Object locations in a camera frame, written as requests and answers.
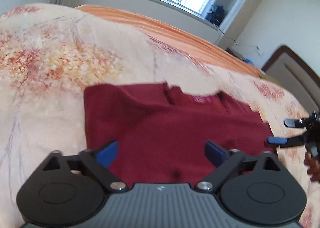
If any dark backpack on sill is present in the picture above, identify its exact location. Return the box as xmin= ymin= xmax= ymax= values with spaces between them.
xmin=206 ymin=5 xmax=225 ymax=26

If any brown padded headboard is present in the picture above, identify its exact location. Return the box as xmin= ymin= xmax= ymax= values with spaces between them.
xmin=261 ymin=45 xmax=319 ymax=113

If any person's right hand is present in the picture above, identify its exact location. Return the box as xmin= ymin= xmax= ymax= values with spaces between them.
xmin=304 ymin=152 xmax=320 ymax=182

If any dark wooden nightstand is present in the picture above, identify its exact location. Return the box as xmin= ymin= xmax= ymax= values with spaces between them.
xmin=226 ymin=47 xmax=246 ymax=62

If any white wall socket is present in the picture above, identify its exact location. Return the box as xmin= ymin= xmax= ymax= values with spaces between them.
xmin=256 ymin=46 xmax=264 ymax=56

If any orange bed sheet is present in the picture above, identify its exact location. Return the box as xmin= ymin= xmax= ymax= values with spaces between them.
xmin=76 ymin=4 xmax=261 ymax=77

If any black power cable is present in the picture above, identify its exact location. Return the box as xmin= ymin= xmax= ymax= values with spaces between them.
xmin=217 ymin=26 xmax=258 ymax=50

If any dark red long-sleeve sweater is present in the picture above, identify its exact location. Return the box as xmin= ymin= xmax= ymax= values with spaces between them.
xmin=84 ymin=83 xmax=274 ymax=185

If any floral beige quilt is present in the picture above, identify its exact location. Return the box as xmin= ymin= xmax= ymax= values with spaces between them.
xmin=1 ymin=3 xmax=309 ymax=227

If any olive green pillow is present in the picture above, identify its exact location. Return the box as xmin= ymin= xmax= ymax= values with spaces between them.
xmin=259 ymin=73 xmax=282 ymax=87

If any blue item on nightstand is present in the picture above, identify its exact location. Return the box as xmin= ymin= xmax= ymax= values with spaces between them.
xmin=244 ymin=59 xmax=254 ymax=66

